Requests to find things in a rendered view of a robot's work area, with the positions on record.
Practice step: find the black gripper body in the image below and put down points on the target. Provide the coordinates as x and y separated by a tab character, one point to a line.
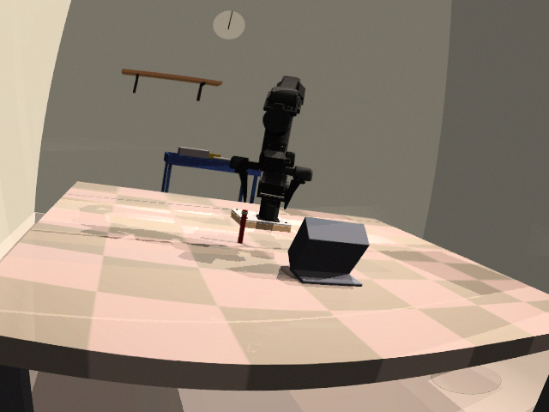
298	173

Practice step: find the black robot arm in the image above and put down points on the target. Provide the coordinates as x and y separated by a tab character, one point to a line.
281	104

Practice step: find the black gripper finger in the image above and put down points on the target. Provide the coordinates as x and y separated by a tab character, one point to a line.
292	188
243	178

